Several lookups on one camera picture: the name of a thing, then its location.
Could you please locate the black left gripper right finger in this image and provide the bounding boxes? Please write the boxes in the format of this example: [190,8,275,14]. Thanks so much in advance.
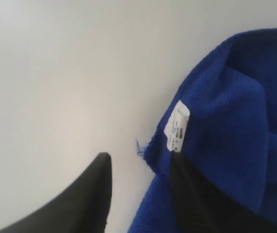
[170,151,277,233]

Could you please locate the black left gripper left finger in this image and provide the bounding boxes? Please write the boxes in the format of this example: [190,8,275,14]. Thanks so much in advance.
[0,152,112,233]

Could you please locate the blue microfibre towel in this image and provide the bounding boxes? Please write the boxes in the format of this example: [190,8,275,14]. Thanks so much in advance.
[129,28,277,233]

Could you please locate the white towel care label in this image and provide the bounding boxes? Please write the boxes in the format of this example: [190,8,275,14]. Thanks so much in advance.
[164,100,191,152]

